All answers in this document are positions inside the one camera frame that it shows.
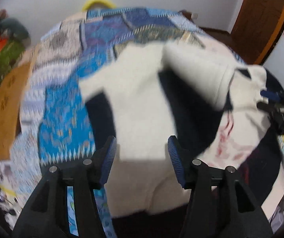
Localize yellow curved headboard tube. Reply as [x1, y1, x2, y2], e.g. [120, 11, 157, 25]
[82, 0, 117, 11]

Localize black and white striped sweater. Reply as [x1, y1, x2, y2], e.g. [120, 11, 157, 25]
[78, 42, 284, 218]

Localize blue patchwork bedspread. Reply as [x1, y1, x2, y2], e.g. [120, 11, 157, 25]
[11, 8, 252, 237]

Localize green laundry basket with clutter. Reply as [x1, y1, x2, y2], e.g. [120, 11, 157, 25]
[0, 9, 31, 84]

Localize brown wooden door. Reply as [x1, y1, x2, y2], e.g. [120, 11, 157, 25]
[230, 0, 284, 64]

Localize wooden lap desk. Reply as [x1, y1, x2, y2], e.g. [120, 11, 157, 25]
[0, 62, 32, 161]

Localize papers beside bed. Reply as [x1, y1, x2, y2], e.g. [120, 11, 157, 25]
[0, 161, 28, 229]

